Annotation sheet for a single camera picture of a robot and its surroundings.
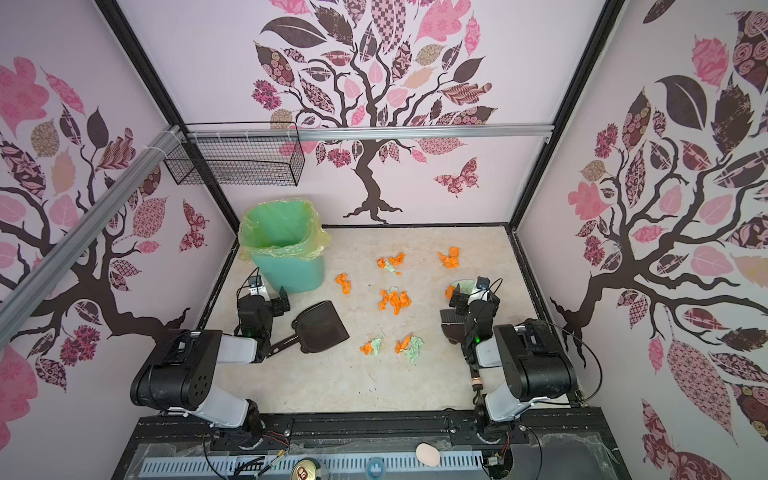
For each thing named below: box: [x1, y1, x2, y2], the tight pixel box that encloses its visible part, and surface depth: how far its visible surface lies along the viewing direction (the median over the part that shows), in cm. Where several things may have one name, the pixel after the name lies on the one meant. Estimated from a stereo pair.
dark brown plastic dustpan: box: [266, 300, 350, 359], surface depth 94 cm
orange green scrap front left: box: [360, 337, 382, 355], surface depth 89 cm
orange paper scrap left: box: [335, 273, 351, 295], surface depth 105 cm
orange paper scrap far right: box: [438, 246, 461, 269], surface depth 110 cm
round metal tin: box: [291, 457, 321, 480], surface depth 61 cm
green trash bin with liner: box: [238, 199, 331, 294], surface depth 92 cm
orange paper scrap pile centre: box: [378, 289, 412, 316], surface depth 100 cm
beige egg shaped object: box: [416, 442, 441, 467], surface depth 71 cm
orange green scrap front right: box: [395, 333, 425, 365], surface depth 89 cm
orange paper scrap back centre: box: [377, 252, 405, 276], surface depth 109 cm
